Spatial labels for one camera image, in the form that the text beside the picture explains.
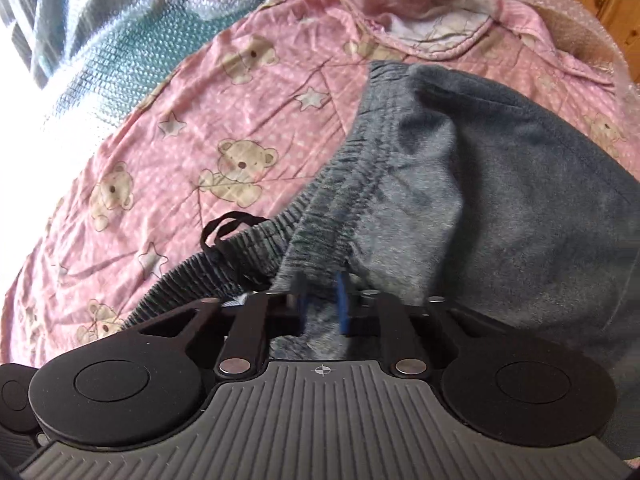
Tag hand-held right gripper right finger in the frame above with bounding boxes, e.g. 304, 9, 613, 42
338, 273, 509, 379

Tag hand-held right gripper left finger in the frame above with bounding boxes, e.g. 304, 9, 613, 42
125, 274, 308, 379

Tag grey fleece pants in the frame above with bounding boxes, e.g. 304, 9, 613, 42
122, 60, 640, 361

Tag pink teddy bear blanket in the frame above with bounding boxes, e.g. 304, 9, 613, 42
10, 0, 640, 367

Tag blue metal bar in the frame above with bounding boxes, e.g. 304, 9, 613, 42
35, 0, 281, 126

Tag clear bubble wrap sheet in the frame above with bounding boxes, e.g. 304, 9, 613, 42
30, 0, 635, 171

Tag grey striped curtain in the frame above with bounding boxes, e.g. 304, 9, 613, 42
0, 0, 57, 88

